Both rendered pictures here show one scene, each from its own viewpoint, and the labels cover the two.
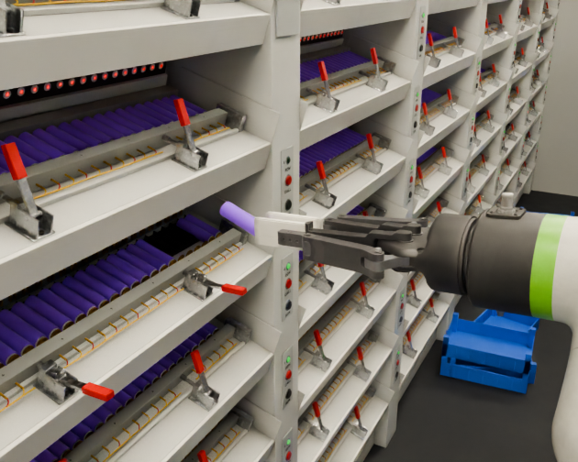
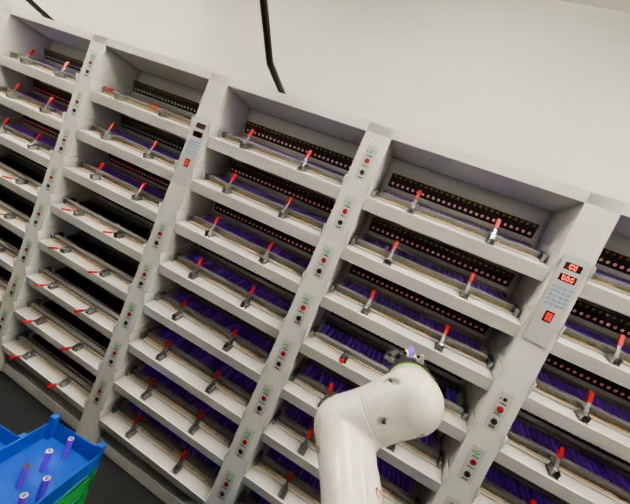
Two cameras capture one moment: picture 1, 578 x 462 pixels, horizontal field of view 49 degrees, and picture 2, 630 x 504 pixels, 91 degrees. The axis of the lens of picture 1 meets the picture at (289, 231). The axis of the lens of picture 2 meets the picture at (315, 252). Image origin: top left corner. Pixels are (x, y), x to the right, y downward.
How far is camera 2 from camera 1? 0.75 m
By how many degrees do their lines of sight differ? 76
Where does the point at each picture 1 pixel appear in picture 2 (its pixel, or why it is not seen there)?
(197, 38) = (462, 306)
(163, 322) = not seen: hidden behind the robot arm
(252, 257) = (456, 422)
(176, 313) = not seen: hidden behind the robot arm
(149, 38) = (434, 291)
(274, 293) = (458, 454)
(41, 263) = (358, 319)
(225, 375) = (410, 456)
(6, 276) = (348, 313)
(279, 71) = (518, 354)
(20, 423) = (328, 353)
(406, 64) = not seen: outside the picture
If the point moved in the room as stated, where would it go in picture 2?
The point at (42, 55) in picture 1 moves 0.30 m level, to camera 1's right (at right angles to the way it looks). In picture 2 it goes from (391, 273) to (441, 301)
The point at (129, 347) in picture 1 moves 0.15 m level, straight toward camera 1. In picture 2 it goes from (370, 376) to (336, 371)
